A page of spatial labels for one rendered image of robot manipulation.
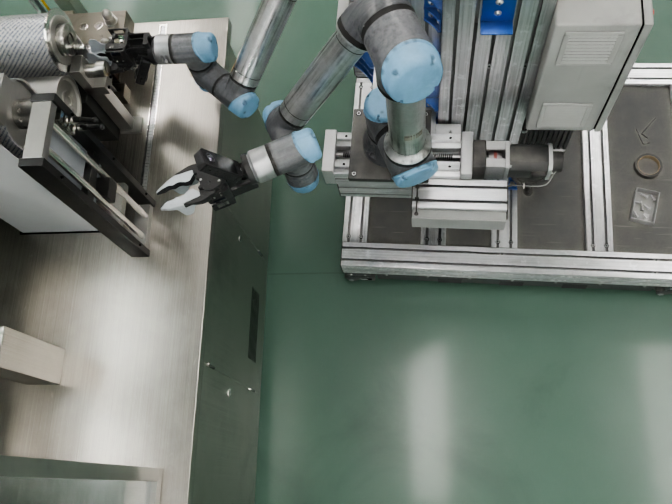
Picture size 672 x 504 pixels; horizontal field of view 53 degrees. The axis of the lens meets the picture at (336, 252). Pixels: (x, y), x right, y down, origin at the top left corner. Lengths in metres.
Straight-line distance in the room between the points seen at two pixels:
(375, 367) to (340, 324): 0.21
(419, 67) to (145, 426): 1.06
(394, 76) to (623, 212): 1.46
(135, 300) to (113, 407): 0.27
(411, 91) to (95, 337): 1.02
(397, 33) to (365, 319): 1.49
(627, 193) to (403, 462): 1.24
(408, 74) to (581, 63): 0.58
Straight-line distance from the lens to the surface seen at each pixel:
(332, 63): 1.48
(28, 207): 1.86
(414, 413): 2.54
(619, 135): 2.73
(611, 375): 2.65
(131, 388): 1.79
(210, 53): 1.81
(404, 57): 1.30
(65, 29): 1.80
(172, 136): 1.99
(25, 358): 1.73
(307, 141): 1.47
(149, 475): 1.66
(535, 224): 2.52
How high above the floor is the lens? 2.53
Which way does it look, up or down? 70 degrees down
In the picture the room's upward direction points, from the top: 20 degrees counter-clockwise
